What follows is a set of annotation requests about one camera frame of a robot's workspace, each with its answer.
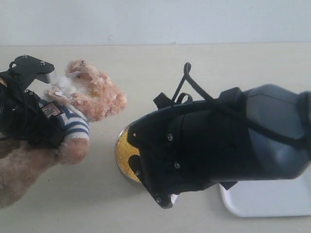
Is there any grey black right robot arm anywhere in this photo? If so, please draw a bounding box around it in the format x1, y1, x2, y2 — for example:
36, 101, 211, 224
127, 84, 311, 209

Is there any tan teddy bear striped shirt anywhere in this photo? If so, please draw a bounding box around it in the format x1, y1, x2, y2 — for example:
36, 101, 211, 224
0, 59, 127, 208

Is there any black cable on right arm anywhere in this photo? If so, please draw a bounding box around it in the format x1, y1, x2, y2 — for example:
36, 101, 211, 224
153, 62, 311, 150

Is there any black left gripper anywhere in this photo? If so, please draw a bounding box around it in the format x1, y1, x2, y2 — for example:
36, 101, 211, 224
0, 55, 65, 149

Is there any white rectangular tray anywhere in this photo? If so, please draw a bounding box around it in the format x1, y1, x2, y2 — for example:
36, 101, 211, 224
219, 168, 311, 217

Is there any round metal bowl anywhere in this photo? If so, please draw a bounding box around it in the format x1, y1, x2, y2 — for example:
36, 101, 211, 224
113, 128, 144, 187

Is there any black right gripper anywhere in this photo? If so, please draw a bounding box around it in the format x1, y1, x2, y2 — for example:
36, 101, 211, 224
125, 98, 251, 210

